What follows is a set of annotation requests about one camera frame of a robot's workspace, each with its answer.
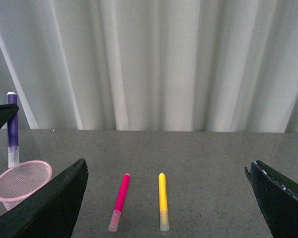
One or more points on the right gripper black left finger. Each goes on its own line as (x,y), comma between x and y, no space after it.
(52,211)

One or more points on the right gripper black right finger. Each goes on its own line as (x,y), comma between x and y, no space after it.
(277,198)

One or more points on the purple marker pen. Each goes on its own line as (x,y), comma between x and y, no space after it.
(13,143)

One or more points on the pink marker pen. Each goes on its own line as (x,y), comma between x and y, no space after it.
(115,218)

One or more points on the pink mesh pen cup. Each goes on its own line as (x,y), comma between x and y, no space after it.
(17,184)

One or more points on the yellow marker pen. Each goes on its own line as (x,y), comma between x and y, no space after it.
(163,205)

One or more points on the white curtain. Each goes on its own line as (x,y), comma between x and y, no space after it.
(172,65)

